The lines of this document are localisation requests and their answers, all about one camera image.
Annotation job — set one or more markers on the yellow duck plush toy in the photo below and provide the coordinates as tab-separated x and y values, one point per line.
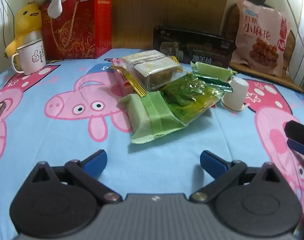
27	20

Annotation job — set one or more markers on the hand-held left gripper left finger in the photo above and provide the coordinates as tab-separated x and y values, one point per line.
95	162

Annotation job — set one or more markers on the clear pastry tray packet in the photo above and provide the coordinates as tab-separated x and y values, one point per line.
142	56
157	73

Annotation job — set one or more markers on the black printed box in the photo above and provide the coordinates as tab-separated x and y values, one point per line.
191	45

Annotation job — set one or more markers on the red gift box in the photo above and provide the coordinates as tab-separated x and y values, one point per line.
84	25

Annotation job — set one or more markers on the transparent green snack packet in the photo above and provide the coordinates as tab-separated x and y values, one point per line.
191	96

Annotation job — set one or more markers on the small white plastic cup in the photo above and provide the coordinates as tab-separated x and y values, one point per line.
235	93

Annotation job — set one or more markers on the large light green snack packet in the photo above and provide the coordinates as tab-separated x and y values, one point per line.
149	116

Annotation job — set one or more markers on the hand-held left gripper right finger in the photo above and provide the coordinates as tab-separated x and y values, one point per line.
211	162

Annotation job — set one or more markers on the white enamel mug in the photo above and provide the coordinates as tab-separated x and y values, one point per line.
33	57

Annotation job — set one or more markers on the pink snack bag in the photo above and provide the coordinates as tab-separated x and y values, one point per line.
261	35

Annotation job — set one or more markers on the dark green foil packet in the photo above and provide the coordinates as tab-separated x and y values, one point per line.
220	84

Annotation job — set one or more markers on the gold-edged pastry packet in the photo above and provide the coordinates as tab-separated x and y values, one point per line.
125	76

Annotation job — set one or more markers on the small light green snack packet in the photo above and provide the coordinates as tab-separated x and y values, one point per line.
211	70

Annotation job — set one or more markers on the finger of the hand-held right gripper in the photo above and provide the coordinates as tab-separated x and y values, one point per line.
300	145

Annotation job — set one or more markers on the wooden headboard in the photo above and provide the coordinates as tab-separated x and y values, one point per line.
154	5

